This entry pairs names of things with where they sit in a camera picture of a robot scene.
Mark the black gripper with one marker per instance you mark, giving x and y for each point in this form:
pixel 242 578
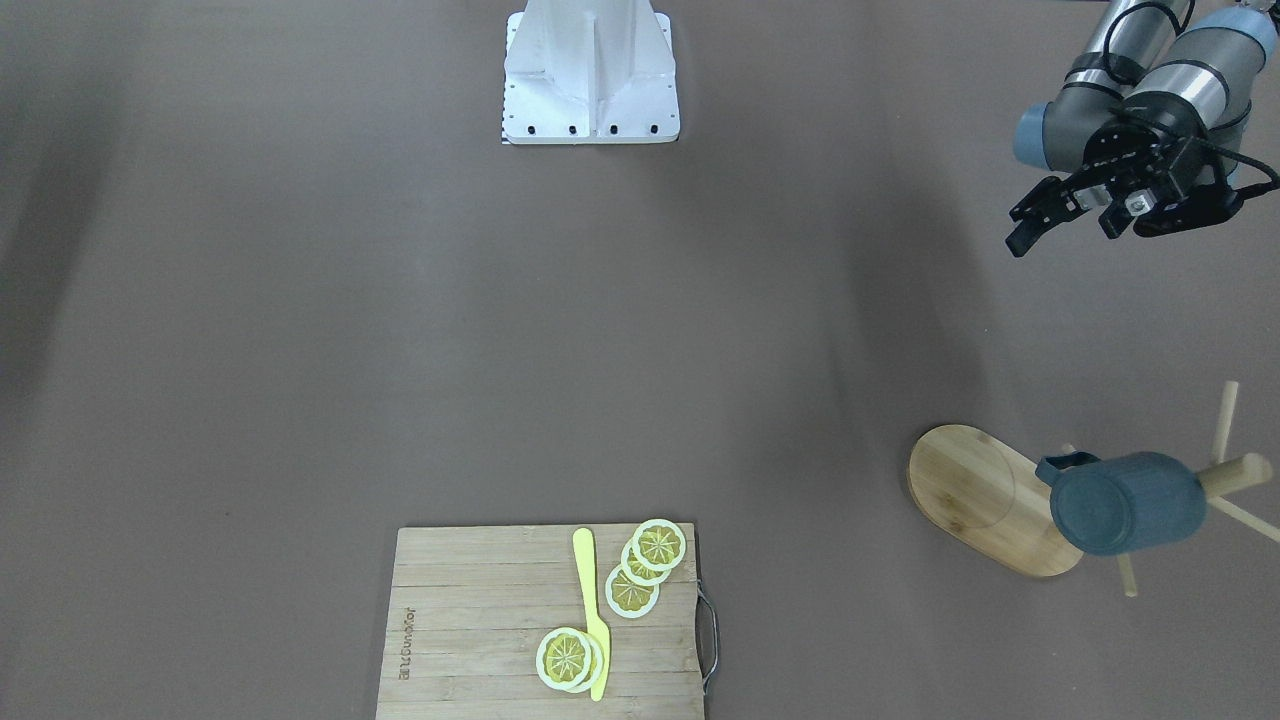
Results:
pixel 1132 132

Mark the blue mug yellow inside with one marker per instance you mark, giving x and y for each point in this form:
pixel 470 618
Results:
pixel 1125 504

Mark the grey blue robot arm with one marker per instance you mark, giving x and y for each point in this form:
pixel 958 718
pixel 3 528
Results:
pixel 1141 49

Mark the wooden cup storage rack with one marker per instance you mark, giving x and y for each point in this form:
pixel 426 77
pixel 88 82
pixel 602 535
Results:
pixel 987 495

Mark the lemon slice top outer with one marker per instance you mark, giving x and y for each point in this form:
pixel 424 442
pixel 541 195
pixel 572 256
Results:
pixel 659 545

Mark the lemon slice middle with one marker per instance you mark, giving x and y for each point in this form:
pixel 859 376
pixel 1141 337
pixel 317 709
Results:
pixel 637 572

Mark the lemon slice lower of three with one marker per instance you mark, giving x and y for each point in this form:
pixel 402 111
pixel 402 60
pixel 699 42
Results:
pixel 627 598

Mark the yellow plastic knife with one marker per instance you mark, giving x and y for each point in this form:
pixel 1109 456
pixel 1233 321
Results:
pixel 584 554

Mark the lemon slice under front one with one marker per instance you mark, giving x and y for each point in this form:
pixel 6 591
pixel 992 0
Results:
pixel 596 666

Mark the lemon slice front by knife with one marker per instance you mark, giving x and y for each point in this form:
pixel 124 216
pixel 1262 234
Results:
pixel 562 659

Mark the bamboo cutting board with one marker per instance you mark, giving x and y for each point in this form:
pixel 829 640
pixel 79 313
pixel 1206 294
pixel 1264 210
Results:
pixel 468 607

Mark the white metal mount base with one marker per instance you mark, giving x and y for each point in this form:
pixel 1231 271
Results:
pixel 589 73

